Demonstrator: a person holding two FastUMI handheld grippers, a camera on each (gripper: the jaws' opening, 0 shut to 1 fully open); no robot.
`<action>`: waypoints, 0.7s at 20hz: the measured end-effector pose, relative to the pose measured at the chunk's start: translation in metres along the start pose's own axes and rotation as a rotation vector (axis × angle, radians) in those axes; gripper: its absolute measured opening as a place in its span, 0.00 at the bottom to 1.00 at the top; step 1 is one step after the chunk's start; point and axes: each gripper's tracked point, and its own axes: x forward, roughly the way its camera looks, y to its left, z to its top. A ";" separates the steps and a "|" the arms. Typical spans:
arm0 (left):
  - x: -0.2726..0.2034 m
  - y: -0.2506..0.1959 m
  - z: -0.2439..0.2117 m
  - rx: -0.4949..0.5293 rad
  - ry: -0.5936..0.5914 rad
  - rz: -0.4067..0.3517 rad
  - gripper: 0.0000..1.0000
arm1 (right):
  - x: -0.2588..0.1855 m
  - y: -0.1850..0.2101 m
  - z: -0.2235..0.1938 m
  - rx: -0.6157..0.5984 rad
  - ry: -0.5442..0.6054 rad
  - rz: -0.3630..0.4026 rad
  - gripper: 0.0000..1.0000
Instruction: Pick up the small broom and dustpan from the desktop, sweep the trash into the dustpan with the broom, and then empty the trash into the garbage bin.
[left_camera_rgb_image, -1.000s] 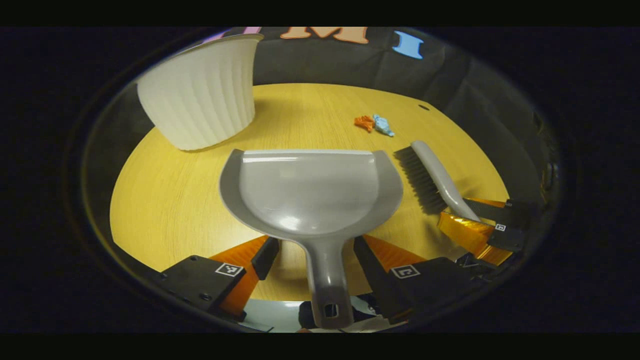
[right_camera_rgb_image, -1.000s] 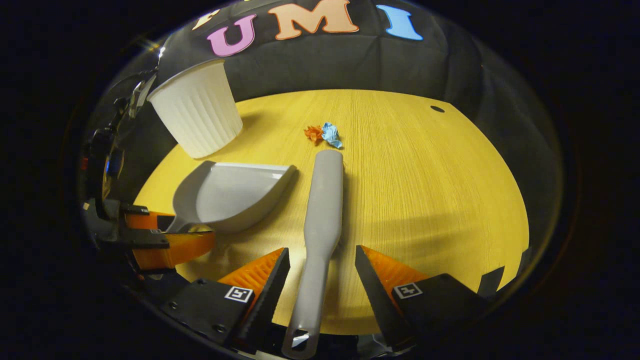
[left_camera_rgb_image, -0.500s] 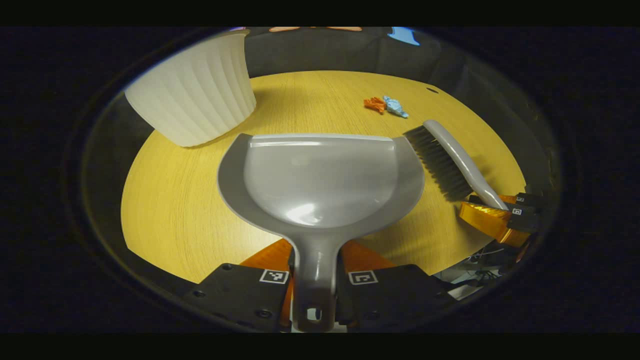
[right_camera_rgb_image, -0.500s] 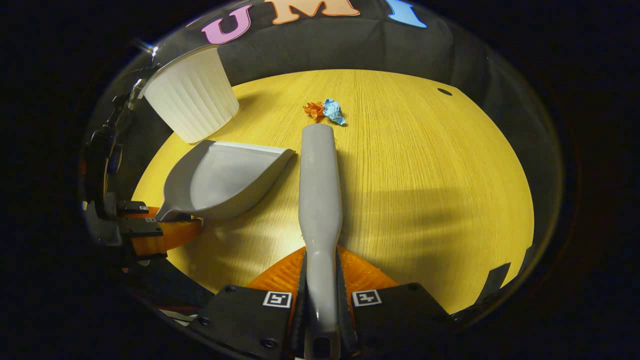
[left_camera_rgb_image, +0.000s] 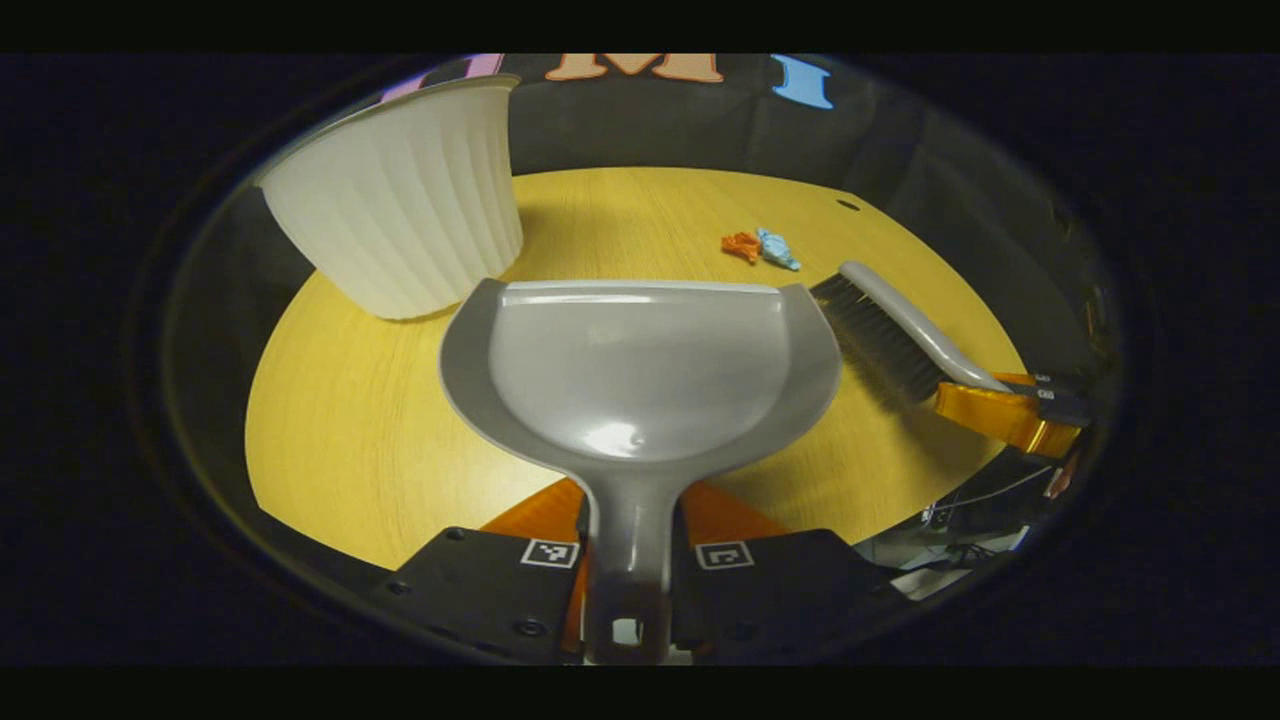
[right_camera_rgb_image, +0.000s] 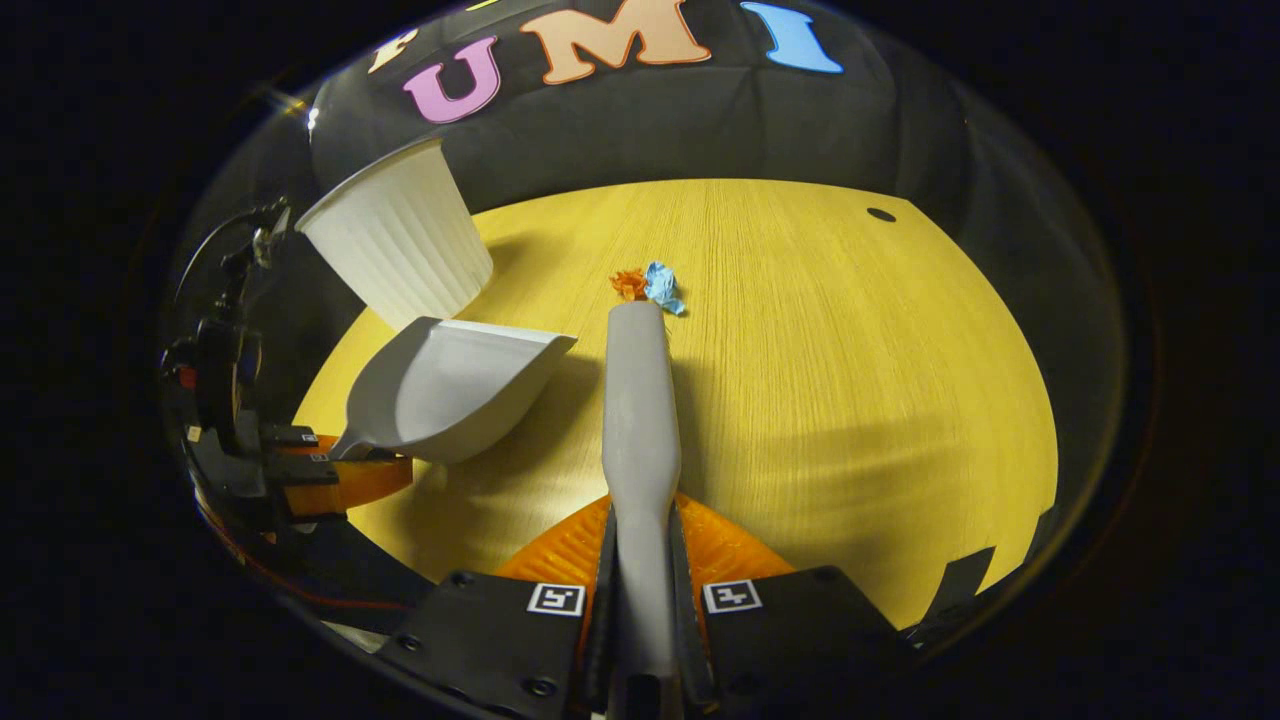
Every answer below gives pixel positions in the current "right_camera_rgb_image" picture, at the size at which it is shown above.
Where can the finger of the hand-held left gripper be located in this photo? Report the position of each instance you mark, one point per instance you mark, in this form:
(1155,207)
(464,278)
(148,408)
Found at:
(350,482)

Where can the small grey broom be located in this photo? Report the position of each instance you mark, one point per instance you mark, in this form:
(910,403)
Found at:
(640,420)

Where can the grey plastic dustpan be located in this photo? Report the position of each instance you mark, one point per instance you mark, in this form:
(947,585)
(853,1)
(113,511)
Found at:
(450,385)

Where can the wooden desktop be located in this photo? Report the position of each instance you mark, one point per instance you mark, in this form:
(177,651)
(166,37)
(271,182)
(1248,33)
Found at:
(830,380)

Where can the white ribbed garbage bin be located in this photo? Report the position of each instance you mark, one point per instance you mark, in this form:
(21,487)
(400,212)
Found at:
(400,245)

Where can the blue paper scrap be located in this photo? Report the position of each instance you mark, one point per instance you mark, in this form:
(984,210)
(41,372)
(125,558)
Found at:
(662,285)

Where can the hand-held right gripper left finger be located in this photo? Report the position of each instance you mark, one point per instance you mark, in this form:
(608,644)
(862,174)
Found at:
(490,640)

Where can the black desk grommet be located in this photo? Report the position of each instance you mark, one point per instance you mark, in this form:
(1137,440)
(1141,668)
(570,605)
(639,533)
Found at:
(881,214)

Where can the black backdrop cloth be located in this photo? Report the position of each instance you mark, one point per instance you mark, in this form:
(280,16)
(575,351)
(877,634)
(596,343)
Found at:
(650,130)

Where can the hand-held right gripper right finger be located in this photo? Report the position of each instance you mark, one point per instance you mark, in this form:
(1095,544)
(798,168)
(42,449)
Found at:
(800,640)

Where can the orange paper scrap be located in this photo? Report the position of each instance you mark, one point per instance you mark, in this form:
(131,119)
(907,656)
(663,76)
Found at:
(628,284)

